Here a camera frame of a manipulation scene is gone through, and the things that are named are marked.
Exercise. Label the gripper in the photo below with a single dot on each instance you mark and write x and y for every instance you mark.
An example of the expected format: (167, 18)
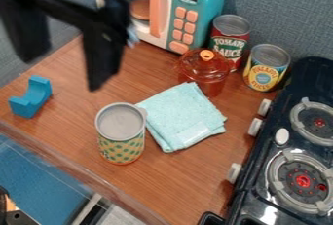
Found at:
(56, 0)

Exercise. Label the yellow can with green dots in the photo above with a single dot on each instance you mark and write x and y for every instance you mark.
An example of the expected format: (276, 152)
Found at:
(121, 134)

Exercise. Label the red tomato sauce can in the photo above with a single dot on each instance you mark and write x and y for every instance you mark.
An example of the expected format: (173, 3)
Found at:
(229, 42)

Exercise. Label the blue toy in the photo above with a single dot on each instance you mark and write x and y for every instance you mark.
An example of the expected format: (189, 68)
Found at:
(31, 97)

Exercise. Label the toy microwave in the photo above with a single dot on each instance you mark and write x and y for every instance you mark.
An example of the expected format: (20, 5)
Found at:
(190, 8)

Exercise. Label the light blue cloth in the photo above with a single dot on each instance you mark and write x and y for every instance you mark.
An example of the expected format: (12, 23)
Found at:
(182, 115)

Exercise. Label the orange clear pot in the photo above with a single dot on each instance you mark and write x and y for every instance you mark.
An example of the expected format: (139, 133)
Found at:
(212, 86)

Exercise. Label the toy stove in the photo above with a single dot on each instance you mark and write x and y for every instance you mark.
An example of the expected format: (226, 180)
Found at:
(295, 151)

